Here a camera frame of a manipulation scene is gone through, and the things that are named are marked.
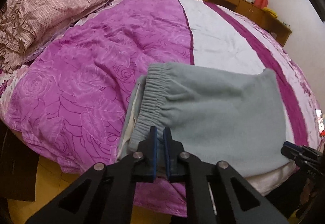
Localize yellow object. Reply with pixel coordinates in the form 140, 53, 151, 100
262, 7, 279, 18

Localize purple floral bedspread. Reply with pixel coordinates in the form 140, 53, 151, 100
0, 0, 325, 217

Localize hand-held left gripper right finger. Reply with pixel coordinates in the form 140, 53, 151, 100
162, 127, 290, 224

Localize dark brown board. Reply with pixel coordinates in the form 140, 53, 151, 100
0, 122, 39, 202

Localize pink ruffled pillow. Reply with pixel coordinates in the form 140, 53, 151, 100
0, 0, 124, 75

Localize grey pants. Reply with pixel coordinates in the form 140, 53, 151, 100
118, 63, 295, 178

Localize smartphone with lit screen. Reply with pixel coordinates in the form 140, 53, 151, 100
314, 109, 325, 137

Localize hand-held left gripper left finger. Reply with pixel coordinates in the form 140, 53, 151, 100
25, 126, 159, 224

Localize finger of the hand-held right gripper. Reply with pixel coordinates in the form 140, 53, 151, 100
284, 141, 304, 153
281, 147, 300, 161

